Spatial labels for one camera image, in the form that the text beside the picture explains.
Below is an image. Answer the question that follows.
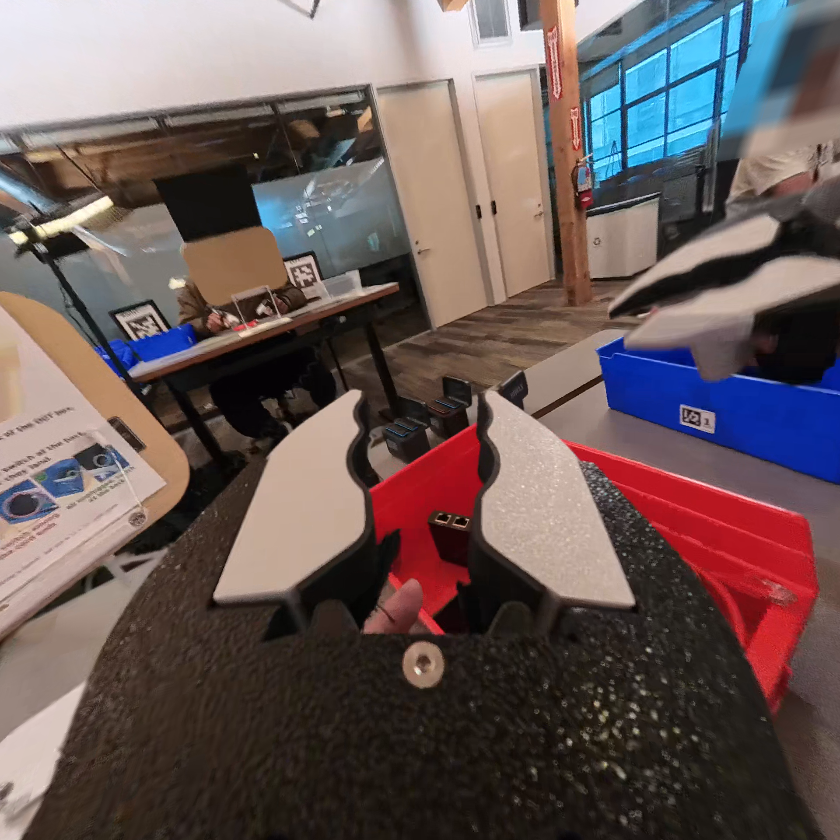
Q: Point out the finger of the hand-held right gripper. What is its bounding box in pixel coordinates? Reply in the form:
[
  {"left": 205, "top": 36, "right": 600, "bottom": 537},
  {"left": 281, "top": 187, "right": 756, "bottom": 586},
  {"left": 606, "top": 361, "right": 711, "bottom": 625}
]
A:
[
  {"left": 607, "top": 211, "right": 802, "bottom": 320},
  {"left": 622, "top": 251, "right": 840, "bottom": 384}
]

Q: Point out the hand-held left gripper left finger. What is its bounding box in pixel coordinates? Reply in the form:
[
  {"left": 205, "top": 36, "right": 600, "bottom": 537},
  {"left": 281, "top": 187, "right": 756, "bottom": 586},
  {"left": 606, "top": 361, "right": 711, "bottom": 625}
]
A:
[{"left": 212, "top": 388, "right": 403, "bottom": 632}]

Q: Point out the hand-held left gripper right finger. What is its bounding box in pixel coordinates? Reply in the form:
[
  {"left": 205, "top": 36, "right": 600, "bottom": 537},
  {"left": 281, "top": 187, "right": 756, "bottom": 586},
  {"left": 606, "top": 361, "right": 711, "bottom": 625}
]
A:
[{"left": 458, "top": 388, "right": 637, "bottom": 636}]

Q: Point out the blue storage bin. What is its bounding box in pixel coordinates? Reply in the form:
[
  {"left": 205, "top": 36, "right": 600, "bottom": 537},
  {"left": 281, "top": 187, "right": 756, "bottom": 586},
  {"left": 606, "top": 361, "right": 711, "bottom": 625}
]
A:
[{"left": 595, "top": 336, "right": 840, "bottom": 488}]

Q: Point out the black ethernet adapter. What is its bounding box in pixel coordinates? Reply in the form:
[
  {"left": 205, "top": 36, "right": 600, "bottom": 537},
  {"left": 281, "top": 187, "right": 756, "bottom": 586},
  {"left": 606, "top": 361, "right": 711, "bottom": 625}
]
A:
[{"left": 428, "top": 508, "right": 475, "bottom": 567}]

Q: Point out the red storage bin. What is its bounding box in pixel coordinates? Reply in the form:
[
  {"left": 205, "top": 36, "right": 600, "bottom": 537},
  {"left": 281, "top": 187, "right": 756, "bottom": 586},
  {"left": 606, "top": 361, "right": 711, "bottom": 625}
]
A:
[{"left": 369, "top": 423, "right": 819, "bottom": 718}]

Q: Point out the brown-edged work desk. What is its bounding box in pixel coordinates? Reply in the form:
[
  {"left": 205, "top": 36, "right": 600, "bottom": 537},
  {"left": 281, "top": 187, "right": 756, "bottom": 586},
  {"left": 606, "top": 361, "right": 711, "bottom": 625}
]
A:
[{"left": 126, "top": 282, "right": 403, "bottom": 460}]

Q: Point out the person's left hand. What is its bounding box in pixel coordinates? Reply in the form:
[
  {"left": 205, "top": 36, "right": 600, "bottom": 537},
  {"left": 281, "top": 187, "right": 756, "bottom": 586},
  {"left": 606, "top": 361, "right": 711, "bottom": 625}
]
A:
[{"left": 363, "top": 577, "right": 429, "bottom": 635}]

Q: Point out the red fire extinguisher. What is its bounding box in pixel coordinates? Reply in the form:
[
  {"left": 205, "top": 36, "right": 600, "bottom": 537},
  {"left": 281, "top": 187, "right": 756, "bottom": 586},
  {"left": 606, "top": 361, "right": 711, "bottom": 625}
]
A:
[{"left": 570, "top": 153, "right": 596, "bottom": 212}]

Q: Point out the large grid window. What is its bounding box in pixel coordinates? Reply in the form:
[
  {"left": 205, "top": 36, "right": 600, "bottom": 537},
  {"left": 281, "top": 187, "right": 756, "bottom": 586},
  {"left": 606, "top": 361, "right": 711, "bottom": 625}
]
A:
[{"left": 577, "top": 0, "right": 788, "bottom": 181}]

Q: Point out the instruction sheet on board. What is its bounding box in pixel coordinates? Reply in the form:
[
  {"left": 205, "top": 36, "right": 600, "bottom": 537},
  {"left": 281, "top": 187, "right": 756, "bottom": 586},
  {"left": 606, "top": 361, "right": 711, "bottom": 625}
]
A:
[{"left": 0, "top": 290, "right": 193, "bottom": 643}]

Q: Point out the white door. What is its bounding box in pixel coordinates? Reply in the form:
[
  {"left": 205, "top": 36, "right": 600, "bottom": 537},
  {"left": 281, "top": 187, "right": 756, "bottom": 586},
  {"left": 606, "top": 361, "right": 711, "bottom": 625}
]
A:
[
  {"left": 471, "top": 67, "right": 557, "bottom": 301},
  {"left": 376, "top": 80, "right": 492, "bottom": 329}
]

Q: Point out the clear acrylic stand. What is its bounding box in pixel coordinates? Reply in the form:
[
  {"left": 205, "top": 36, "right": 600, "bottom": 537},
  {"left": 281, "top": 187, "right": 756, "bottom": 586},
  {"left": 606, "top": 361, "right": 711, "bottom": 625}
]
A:
[{"left": 230, "top": 285, "right": 294, "bottom": 329}]

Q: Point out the small blue bin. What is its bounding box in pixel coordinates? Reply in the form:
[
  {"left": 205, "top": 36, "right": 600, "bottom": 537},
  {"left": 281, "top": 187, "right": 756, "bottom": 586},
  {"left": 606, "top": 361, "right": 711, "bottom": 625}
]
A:
[{"left": 94, "top": 323, "right": 199, "bottom": 363}]

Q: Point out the printed marker tag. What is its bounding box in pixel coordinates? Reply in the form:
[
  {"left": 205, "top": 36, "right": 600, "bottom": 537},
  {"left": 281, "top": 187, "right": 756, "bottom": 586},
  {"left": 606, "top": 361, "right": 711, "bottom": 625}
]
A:
[
  {"left": 110, "top": 300, "right": 173, "bottom": 342},
  {"left": 283, "top": 251, "right": 324, "bottom": 290}
]

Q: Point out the black light stand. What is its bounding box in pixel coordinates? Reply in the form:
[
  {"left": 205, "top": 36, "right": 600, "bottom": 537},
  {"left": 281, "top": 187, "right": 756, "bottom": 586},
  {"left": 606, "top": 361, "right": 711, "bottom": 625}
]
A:
[{"left": 0, "top": 196, "right": 155, "bottom": 411}]

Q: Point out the wooden support post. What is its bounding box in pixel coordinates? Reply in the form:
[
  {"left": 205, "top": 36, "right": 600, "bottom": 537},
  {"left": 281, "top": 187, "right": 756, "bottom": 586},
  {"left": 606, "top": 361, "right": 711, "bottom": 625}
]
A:
[{"left": 538, "top": 0, "right": 595, "bottom": 307}]

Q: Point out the white wall air vent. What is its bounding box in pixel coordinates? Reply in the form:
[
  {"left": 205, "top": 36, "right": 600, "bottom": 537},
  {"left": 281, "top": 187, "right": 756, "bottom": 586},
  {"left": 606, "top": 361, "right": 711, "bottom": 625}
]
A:
[{"left": 468, "top": 0, "right": 514, "bottom": 48}]

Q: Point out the black wall panel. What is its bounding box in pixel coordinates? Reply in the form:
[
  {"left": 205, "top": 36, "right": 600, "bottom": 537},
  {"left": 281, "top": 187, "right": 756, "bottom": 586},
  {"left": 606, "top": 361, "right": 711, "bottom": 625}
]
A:
[{"left": 153, "top": 169, "right": 265, "bottom": 242}]

